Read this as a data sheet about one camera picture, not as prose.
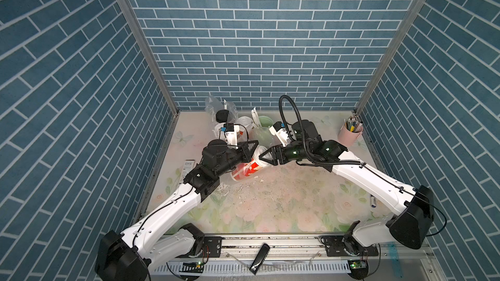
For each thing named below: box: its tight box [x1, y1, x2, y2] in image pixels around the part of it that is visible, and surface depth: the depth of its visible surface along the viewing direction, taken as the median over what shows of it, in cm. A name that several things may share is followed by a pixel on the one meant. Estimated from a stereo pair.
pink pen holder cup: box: [337, 124, 364, 148], surface depth 101 cm
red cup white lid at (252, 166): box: [230, 145, 272, 181], surface depth 72 cm
